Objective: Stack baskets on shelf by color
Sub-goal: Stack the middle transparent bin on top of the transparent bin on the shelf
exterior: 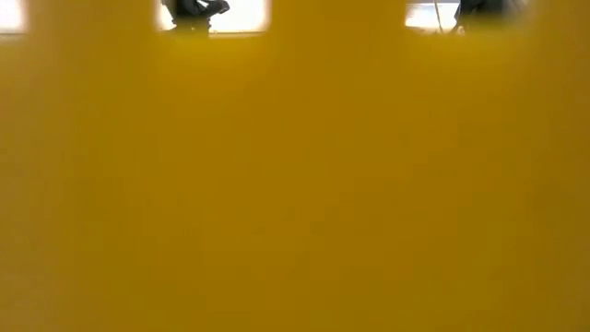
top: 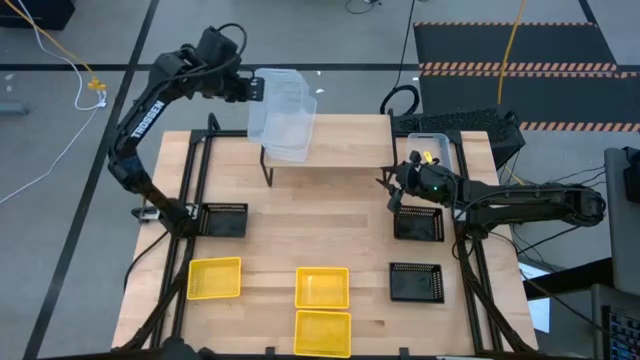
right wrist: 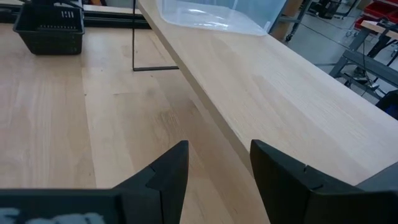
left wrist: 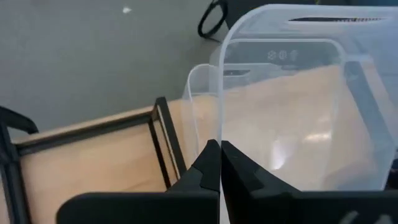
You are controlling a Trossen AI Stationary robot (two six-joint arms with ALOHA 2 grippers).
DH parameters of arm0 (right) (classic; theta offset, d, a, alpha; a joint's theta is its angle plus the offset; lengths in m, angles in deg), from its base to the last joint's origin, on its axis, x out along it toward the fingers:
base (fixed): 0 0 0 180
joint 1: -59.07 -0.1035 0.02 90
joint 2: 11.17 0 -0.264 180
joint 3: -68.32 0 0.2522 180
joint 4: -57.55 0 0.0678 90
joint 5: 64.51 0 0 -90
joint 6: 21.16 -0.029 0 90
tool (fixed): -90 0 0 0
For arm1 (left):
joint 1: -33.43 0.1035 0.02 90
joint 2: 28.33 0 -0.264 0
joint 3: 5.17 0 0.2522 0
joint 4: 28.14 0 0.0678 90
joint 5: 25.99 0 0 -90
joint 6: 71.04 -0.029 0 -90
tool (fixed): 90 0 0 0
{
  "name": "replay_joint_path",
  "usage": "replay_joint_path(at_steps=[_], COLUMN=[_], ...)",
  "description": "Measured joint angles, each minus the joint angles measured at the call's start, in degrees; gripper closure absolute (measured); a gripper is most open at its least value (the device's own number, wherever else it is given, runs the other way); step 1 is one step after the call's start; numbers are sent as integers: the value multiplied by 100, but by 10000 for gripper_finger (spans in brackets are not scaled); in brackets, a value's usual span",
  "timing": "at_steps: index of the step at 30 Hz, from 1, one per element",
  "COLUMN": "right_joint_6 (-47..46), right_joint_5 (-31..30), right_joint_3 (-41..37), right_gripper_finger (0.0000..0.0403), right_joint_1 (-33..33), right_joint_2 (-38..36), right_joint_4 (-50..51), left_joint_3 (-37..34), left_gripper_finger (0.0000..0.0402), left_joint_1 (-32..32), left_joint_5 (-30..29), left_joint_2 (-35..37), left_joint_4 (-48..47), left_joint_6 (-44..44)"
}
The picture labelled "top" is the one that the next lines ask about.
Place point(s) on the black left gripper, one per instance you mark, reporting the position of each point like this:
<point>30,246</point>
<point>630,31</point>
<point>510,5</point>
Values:
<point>232,85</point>

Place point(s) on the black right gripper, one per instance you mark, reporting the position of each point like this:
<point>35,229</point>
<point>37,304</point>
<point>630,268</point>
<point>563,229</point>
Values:
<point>425,182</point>

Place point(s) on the black slotted plastic basket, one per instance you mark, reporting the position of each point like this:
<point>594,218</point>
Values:
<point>225,221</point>
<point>416,283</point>
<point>419,225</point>

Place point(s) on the yellow slotted plastic basket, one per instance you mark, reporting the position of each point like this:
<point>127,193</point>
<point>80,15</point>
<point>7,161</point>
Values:
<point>214,278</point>
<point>322,334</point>
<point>322,288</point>

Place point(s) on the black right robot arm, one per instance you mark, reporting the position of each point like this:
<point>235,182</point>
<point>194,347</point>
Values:
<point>525,200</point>

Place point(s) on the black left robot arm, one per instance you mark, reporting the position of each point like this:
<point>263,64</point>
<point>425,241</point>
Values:
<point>147,112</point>

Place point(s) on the wooden shelf with black legs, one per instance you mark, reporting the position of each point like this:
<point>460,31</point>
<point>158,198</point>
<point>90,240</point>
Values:
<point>345,142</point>

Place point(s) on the yellow tag on right gripper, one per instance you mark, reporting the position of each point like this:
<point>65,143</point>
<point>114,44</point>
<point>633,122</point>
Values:
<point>428,157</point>

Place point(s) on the black perforated case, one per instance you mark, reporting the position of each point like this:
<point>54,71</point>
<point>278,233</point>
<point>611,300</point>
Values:
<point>465,122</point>

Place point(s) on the black silver table clamp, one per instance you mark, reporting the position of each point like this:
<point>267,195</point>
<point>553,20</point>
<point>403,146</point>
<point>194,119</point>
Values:
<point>145,214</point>

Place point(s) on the white sheet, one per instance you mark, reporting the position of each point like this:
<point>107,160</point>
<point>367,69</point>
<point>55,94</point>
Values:
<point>540,310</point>

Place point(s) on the black desk edge bar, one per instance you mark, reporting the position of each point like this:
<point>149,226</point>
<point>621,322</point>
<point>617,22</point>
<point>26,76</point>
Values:
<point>575,277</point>

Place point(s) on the black hazard striped floor mat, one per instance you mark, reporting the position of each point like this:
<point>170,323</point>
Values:
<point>560,45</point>

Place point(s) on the grey cabinet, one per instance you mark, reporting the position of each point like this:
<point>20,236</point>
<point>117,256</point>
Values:
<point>622,240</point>

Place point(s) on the black box on floor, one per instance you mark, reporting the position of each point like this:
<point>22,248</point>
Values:
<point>35,12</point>

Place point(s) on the black device on cabinet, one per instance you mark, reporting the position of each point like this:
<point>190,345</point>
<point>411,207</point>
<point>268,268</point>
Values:
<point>632,177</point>

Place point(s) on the grey desk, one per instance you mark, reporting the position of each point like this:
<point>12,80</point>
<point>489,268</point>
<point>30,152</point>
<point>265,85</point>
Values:
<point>597,320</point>

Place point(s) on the backlit keyboard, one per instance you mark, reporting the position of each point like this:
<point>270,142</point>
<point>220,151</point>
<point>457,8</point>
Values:
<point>625,335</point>

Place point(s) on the black metal table frame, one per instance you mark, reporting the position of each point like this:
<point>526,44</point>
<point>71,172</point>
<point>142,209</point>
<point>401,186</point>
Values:
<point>175,320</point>

